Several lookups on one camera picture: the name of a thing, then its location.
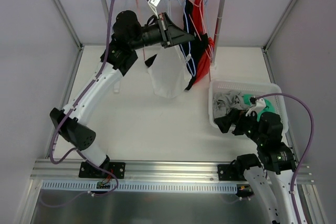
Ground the grey tank top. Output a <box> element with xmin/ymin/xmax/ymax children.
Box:
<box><xmin>213</xmin><ymin>91</ymin><xmax>246</xmax><ymax>119</ymax></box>

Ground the green tank top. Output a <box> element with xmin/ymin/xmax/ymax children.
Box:
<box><xmin>243</xmin><ymin>94</ymin><xmax>276</xmax><ymax>121</ymax></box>

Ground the white tank top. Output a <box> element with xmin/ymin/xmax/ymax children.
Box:
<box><xmin>145</xmin><ymin>46</ymin><xmax>192</xmax><ymax>99</ymax></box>

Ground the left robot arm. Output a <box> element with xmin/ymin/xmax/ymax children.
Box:
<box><xmin>49</xmin><ymin>10</ymin><xmax>194</xmax><ymax>178</ymax></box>

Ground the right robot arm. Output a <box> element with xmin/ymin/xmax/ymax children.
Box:
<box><xmin>214</xmin><ymin>109</ymin><xmax>307</xmax><ymax>223</ymax></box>

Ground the black tank top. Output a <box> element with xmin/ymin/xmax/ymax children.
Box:
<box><xmin>183</xmin><ymin>0</ymin><xmax>203</xmax><ymax>91</ymax></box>

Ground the red tank top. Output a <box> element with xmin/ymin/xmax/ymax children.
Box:
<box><xmin>192</xmin><ymin>0</ymin><xmax>214</xmax><ymax>83</ymax></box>

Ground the white plastic basket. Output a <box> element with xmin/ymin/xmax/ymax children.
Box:
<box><xmin>208</xmin><ymin>79</ymin><xmax>289</xmax><ymax>134</ymax></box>

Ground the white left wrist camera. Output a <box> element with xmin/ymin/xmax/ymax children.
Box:
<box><xmin>148</xmin><ymin>0</ymin><xmax>161</xmax><ymax>18</ymax></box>

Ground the aluminium frame post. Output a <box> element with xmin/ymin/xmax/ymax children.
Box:
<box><xmin>51</xmin><ymin>0</ymin><xmax>83</xmax><ymax>50</ymax></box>

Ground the white slotted cable duct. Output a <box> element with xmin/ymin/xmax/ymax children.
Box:
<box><xmin>41</xmin><ymin>180</ymin><xmax>238</xmax><ymax>194</ymax></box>

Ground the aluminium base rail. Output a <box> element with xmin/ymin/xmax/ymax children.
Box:
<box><xmin>29</xmin><ymin>158</ymin><xmax>314</xmax><ymax>184</ymax></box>

